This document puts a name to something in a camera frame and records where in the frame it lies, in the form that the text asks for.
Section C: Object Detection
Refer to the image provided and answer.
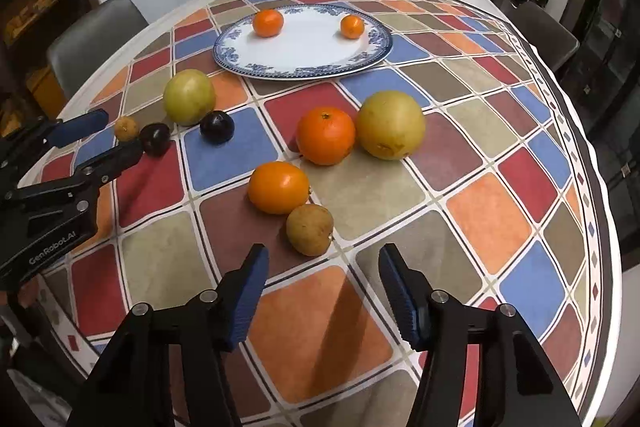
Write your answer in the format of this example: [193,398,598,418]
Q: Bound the dark chair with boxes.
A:
[501,0,579,72]
[47,0,149,100]

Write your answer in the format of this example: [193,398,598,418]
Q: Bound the large orange with stem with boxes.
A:
[295,106,356,166]

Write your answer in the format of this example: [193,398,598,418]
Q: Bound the dark plum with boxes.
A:
[139,122,171,157]
[200,110,235,145]

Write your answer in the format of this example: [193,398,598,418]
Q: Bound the dark chair right side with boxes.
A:
[501,0,579,72]

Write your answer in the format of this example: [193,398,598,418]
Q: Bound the small orange mandarin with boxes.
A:
[340,14,364,40]

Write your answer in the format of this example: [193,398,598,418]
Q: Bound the small brown kiwi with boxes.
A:
[114,116,140,143]

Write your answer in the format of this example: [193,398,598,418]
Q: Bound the colourful checkered tablecloth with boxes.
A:
[39,0,620,426]

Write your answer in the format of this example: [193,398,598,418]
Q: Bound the dark chair near left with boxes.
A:
[47,0,149,100]

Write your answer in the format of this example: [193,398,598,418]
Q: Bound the blue white porcelain plate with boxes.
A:
[213,4,393,81]

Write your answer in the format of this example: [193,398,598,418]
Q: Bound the orange persimmon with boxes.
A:
[247,161,310,216]

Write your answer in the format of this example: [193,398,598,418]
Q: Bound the green pear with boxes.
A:
[163,69,216,127]

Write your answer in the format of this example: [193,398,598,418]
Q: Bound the medium orange mandarin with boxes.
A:
[252,9,284,38]

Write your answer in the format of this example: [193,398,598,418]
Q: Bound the yellow pear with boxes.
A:
[356,90,426,160]

